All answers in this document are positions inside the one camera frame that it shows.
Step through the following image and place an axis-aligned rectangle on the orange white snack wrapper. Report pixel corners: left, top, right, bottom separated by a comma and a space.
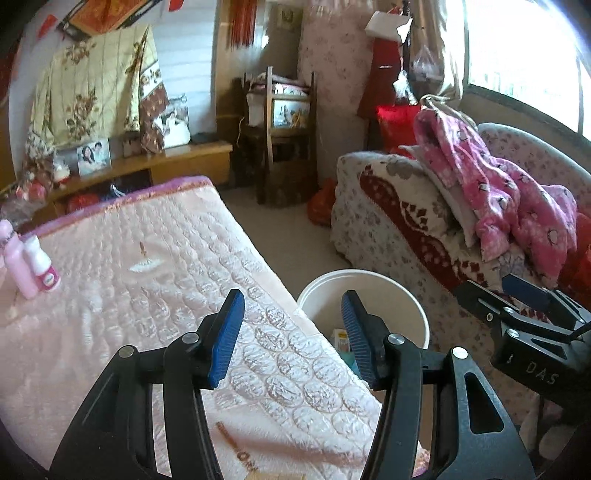
329, 328, 356, 370

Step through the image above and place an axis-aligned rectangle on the white trash bucket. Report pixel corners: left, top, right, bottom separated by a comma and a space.
297, 269, 431, 349

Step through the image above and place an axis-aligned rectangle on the pink pajamas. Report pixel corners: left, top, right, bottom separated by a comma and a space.
414, 109, 577, 288

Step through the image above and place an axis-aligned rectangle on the white pill bottle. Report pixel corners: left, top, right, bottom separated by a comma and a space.
24, 235, 61, 292

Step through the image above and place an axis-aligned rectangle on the pink thermos bottle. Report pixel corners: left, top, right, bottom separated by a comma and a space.
1, 219, 39, 300

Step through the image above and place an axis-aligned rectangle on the red bag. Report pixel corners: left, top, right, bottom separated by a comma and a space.
377, 105, 421, 153

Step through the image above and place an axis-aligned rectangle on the wooden chair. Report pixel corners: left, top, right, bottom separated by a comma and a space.
242, 66, 318, 208

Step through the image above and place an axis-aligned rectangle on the wooden tv cabinet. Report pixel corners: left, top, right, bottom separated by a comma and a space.
1, 141, 232, 226

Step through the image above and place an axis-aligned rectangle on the framed couple photo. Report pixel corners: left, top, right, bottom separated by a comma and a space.
76, 139, 111, 177

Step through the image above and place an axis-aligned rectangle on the floral yellow blanket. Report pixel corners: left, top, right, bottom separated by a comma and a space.
25, 25, 169, 160

